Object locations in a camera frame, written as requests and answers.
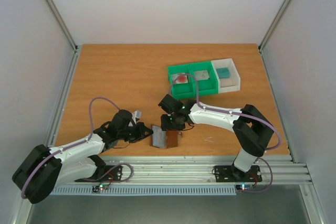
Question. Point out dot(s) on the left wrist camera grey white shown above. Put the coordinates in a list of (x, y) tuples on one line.
[(136, 115)]

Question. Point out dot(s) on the grey card in bin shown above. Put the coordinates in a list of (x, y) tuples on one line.
[(201, 75)]

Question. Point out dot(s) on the white bin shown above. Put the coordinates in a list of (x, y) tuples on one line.
[(227, 85)]

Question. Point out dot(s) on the aluminium upright profile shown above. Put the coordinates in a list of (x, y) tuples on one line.
[(275, 22), (54, 10)]

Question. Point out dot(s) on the aluminium front rail frame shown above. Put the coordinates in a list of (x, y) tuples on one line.
[(197, 170)]

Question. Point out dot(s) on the left aluminium upright profile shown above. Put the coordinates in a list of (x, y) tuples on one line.
[(54, 10)]

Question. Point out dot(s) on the controller board with leds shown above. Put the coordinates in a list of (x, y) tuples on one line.
[(244, 187), (99, 188)]

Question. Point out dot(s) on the blue slotted cable duct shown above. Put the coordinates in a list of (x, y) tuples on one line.
[(148, 190)]

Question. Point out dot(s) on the teal card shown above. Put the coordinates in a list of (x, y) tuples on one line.
[(223, 73)]

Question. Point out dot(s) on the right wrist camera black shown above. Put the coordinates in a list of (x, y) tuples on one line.
[(170, 105)]

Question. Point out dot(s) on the right controller board with leds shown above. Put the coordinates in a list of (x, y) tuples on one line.
[(244, 187)]

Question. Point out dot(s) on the brown leather card holder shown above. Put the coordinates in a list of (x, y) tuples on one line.
[(172, 139)]

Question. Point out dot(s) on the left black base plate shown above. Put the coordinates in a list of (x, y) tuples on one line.
[(111, 174)]

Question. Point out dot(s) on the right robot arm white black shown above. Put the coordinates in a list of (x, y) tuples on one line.
[(249, 125)]

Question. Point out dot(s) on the green double bin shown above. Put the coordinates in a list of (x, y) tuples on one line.
[(188, 90)]

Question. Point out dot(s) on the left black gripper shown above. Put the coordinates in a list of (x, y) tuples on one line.
[(141, 135)]

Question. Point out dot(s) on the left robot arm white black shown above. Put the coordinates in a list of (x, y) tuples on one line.
[(46, 168)]

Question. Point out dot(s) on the right aluminium upright profile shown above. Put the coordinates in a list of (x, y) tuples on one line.
[(275, 22)]

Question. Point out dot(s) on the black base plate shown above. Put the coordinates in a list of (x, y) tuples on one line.
[(223, 172), (111, 174)]

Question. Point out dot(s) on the silver credit card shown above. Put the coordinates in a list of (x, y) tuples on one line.
[(158, 137)]

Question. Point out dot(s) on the left controller board with leds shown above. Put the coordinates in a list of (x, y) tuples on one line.
[(99, 188)]

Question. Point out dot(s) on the red white card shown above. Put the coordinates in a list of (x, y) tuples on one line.
[(179, 78)]

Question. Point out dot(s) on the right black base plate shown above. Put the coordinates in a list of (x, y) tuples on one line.
[(223, 172)]

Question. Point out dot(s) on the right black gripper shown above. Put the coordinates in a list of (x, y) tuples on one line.
[(168, 121)]

